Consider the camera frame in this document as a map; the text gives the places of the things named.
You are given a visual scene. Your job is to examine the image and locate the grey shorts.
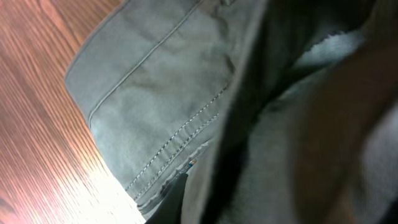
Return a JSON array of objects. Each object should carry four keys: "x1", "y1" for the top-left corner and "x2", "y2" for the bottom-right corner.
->
[{"x1": 65, "y1": 0, "x2": 397, "y2": 223}]

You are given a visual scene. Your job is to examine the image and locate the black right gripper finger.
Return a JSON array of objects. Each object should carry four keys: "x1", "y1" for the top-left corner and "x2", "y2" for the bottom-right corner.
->
[{"x1": 146, "y1": 174, "x2": 188, "y2": 224}]

